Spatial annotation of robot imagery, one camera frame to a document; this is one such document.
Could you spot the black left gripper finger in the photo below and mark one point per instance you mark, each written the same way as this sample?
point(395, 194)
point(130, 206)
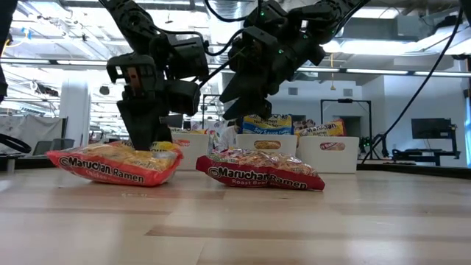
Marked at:
point(141, 125)
point(164, 134)

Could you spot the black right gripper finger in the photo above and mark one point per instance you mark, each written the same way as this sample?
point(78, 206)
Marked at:
point(250, 88)
point(254, 107)

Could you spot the red-orange chicken ramen pack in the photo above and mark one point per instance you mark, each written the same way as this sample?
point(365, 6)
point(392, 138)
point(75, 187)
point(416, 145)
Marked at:
point(110, 169)

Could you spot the small black robot arm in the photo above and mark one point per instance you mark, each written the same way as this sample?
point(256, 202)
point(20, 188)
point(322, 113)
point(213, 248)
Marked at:
point(382, 143)

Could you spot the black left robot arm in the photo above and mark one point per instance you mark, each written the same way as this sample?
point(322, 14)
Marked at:
point(129, 18)

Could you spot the black computer monitor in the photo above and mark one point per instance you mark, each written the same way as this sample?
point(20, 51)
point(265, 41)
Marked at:
point(176, 120)

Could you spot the black ceiling spotlight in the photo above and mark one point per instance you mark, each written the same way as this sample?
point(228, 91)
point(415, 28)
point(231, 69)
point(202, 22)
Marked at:
point(104, 90)

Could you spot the white printed plastic bag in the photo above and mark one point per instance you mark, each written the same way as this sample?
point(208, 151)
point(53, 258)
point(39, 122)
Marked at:
point(221, 136)

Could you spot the brown patterned cushion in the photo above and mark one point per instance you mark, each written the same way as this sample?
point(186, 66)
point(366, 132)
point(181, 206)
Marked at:
point(305, 123)

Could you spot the white building column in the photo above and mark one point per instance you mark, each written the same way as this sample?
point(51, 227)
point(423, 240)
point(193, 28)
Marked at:
point(75, 110)

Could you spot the grey office chair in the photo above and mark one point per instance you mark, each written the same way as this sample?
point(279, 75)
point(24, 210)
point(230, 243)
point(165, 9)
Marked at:
point(64, 144)
point(42, 147)

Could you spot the long ceiling light strip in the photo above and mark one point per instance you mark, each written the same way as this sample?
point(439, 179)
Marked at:
point(368, 70)

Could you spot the white cloth cover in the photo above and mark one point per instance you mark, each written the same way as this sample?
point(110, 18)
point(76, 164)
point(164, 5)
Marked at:
point(29, 129)

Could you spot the black TV stand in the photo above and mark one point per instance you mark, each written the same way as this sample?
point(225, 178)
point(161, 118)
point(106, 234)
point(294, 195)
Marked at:
point(416, 158)

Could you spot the grey wall vent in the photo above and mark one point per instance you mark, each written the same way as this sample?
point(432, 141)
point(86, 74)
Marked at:
point(292, 91)
point(347, 92)

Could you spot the black metal frame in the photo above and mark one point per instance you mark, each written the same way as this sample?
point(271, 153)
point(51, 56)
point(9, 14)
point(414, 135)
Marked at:
point(346, 100)

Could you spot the black wall-side TV screen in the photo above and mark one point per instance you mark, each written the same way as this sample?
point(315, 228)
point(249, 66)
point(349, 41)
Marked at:
point(430, 128)

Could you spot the black aluminium table rail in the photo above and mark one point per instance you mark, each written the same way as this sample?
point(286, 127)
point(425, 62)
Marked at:
point(423, 171)

